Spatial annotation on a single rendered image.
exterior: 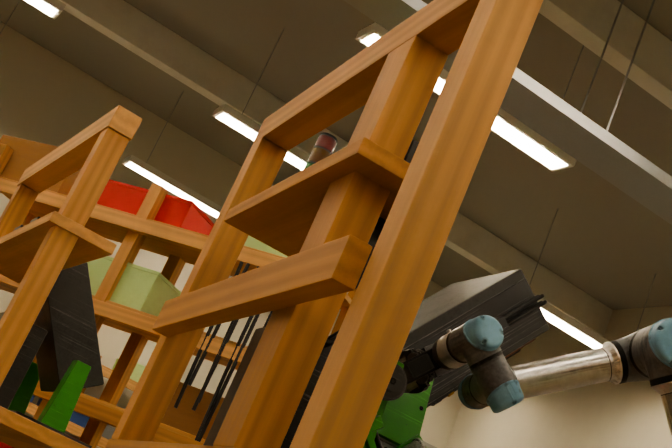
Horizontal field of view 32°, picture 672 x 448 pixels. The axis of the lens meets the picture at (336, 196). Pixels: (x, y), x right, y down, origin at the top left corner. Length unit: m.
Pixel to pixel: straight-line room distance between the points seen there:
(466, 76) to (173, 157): 10.06
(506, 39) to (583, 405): 9.71
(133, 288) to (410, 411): 3.29
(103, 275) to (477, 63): 4.01
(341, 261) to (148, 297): 3.77
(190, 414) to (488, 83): 3.57
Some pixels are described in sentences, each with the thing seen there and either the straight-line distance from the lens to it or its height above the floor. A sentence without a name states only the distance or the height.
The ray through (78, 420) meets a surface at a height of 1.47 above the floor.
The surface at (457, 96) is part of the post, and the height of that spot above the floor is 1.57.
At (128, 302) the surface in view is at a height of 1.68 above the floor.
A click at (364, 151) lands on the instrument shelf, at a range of 2.35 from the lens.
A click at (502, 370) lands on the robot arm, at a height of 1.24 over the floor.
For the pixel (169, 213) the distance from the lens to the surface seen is 5.97.
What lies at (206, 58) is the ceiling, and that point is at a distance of 10.17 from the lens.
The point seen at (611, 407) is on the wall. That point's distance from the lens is 11.46.
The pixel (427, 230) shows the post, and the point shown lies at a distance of 2.04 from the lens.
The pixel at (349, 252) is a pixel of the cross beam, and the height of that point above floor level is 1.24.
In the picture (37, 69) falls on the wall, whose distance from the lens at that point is 11.90.
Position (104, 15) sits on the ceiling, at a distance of 9.97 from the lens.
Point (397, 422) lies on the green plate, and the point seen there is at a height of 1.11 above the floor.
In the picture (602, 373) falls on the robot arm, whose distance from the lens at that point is 2.63.
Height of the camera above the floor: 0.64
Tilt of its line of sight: 19 degrees up
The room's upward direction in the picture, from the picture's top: 24 degrees clockwise
